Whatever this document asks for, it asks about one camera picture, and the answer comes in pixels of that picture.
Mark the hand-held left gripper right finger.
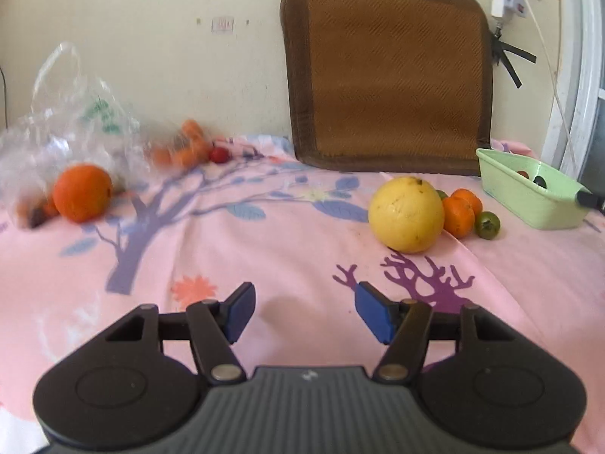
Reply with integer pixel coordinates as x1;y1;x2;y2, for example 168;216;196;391
354;282;516;383

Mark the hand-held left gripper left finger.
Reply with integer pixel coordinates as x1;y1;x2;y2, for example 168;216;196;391
105;282;258;384

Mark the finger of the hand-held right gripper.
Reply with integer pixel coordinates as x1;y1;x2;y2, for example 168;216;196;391
574;190;605;213

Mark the light green plastic basket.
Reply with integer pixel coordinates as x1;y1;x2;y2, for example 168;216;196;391
475;148;593;230

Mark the pink floral bedsheet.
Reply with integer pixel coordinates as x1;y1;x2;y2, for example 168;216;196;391
0;132;605;454

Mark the large yellow grapefruit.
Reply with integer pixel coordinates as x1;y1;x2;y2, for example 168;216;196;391
368;176;446;254

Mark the small green tomato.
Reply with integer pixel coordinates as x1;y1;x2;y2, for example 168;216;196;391
475;211;501;240

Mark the large orange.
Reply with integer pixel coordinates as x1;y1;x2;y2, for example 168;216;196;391
52;164;113;223

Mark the brown woven seat cushion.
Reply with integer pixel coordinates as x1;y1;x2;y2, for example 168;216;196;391
280;0;495;177

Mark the clear plastic bag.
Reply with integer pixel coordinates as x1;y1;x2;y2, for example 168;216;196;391
0;42;157;228

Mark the white cable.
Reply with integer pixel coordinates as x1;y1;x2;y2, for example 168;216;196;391
515;0;578;171

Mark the white wall charger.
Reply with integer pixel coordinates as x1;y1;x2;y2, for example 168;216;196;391
490;0;529;20

